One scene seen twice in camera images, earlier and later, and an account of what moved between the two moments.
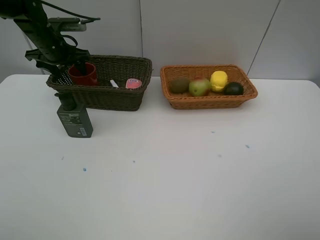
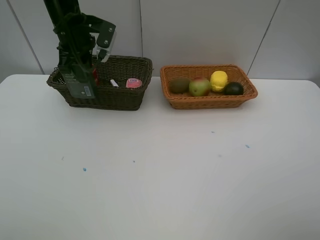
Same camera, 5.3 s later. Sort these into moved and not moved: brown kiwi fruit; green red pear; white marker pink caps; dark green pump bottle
Moved: dark green pump bottle
Not moved: green red pear; white marker pink caps; brown kiwi fruit
